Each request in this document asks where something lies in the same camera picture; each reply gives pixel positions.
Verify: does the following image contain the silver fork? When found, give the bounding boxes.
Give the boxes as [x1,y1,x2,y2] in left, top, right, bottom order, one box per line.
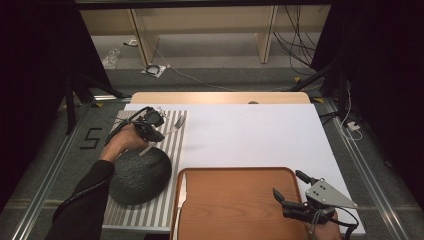
[138,114,187,157]

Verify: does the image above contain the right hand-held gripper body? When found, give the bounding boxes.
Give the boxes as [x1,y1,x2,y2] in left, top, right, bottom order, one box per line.
[281,177,359,225]

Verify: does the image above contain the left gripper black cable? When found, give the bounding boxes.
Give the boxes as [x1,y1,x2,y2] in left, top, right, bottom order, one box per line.
[104,106,150,147]

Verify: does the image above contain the clear crumpled plastic bag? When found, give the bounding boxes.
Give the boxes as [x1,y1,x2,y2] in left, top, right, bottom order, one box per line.
[101,48,121,70]

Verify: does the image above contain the person's left hand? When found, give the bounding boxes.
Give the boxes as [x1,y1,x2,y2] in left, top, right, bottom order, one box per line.
[99,124,150,163]

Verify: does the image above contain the light wooden table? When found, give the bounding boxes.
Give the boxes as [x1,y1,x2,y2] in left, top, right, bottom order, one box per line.
[129,91,312,105]

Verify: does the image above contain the dark curtain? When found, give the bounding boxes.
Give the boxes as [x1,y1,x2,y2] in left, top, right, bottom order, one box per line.
[0,0,113,214]
[311,0,424,204]

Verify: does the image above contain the black textured plate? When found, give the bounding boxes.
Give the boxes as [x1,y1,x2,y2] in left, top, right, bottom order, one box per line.
[108,147,173,206]

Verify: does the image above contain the person's right hand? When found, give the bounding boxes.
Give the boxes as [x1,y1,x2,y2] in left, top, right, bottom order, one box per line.
[306,213,343,240]

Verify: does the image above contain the metal floor rail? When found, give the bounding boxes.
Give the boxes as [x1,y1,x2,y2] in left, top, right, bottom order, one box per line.
[324,98,409,240]
[11,99,93,240]

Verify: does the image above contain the brown wooden tray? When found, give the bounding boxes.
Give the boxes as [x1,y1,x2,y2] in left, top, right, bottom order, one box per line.
[169,166,311,240]

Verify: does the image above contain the light wooden shelf unit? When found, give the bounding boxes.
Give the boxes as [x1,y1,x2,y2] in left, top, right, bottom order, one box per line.
[79,4,332,67]

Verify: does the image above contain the black metal stand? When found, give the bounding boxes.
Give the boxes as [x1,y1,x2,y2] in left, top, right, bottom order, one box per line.
[287,56,351,118]
[63,68,132,136]

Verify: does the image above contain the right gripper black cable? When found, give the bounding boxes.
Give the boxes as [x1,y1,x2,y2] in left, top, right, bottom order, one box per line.
[333,206,361,240]

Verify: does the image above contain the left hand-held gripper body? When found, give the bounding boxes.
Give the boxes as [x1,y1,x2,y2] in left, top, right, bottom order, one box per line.
[131,106,167,138]

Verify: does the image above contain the plastic bag with black item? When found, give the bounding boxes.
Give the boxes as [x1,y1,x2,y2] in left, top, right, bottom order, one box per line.
[141,63,167,79]

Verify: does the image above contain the bundle of black cables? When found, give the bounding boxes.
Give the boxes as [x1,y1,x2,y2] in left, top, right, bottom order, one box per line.
[272,4,326,76]

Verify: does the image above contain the white floor cable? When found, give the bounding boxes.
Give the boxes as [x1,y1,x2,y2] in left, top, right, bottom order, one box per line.
[146,36,294,93]

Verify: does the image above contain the grey striped placemat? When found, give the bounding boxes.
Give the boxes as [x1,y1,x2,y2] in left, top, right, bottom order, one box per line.
[101,109,189,230]

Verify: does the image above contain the white board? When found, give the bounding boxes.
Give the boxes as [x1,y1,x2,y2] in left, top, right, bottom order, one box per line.
[101,103,366,236]

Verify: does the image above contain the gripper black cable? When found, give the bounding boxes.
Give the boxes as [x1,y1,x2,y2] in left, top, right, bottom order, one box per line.
[333,206,361,240]
[104,106,150,147]

